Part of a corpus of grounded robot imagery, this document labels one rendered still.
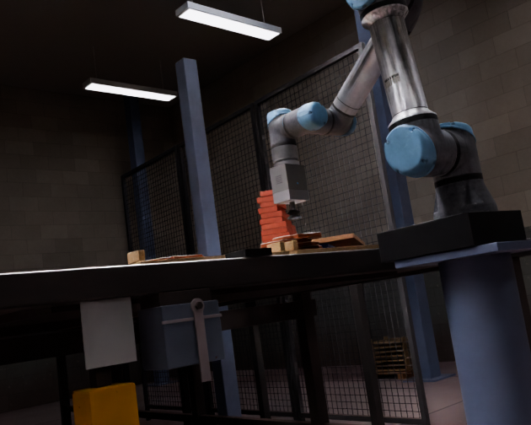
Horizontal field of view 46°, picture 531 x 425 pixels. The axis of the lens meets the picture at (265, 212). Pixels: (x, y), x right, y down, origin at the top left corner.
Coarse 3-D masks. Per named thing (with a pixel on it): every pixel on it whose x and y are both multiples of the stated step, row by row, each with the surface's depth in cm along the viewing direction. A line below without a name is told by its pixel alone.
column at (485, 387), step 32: (416, 256) 148; (448, 256) 142; (480, 256) 144; (448, 288) 148; (480, 288) 143; (512, 288) 144; (448, 320) 150; (480, 320) 142; (512, 320) 142; (480, 352) 142; (512, 352) 140; (480, 384) 141; (512, 384) 139; (480, 416) 141; (512, 416) 138
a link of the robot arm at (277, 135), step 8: (272, 112) 180; (280, 112) 180; (288, 112) 180; (272, 120) 180; (280, 120) 178; (272, 128) 180; (280, 128) 178; (272, 136) 180; (280, 136) 179; (288, 136) 178; (272, 144) 180; (280, 144) 178; (296, 144) 181
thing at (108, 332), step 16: (80, 304) 113; (96, 304) 114; (112, 304) 116; (128, 304) 118; (96, 320) 114; (112, 320) 116; (128, 320) 118; (96, 336) 113; (112, 336) 115; (128, 336) 117; (96, 352) 113; (112, 352) 114; (128, 352) 116
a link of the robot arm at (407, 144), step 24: (360, 0) 150; (384, 0) 148; (408, 0) 155; (384, 24) 149; (384, 48) 148; (408, 48) 148; (384, 72) 149; (408, 72) 146; (408, 96) 145; (408, 120) 143; (432, 120) 143; (384, 144) 146; (408, 144) 141; (432, 144) 140; (408, 168) 142; (432, 168) 142
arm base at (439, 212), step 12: (444, 180) 151; (456, 180) 149; (468, 180) 149; (480, 180) 150; (444, 192) 151; (456, 192) 149; (468, 192) 148; (480, 192) 148; (444, 204) 150; (456, 204) 148; (468, 204) 147; (480, 204) 146; (492, 204) 148; (444, 216) 149
